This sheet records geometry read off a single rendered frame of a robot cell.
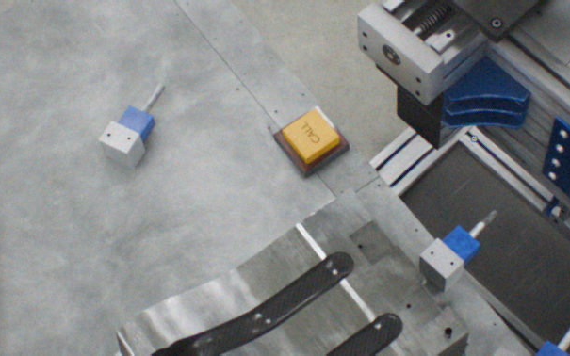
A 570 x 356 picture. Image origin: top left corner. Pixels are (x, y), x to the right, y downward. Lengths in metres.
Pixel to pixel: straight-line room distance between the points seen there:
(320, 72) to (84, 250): 1.15
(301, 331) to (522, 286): 0.84
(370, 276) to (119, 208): 0.40
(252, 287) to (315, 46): 1.28
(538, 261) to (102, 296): 0.96
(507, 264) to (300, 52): 0.77
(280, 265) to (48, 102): 0.49
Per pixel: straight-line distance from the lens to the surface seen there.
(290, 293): 1.66
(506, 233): 2.43
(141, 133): 1.83
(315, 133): 1.80
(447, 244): 1.72
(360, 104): 2.79
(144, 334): 1.60
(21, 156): 1.90
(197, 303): 1.63
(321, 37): 2.88
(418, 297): 1.67
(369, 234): 1.70
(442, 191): 2.46
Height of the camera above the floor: 2.42
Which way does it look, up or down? 63 degrees down
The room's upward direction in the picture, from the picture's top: 8 degrees counter-clockwise
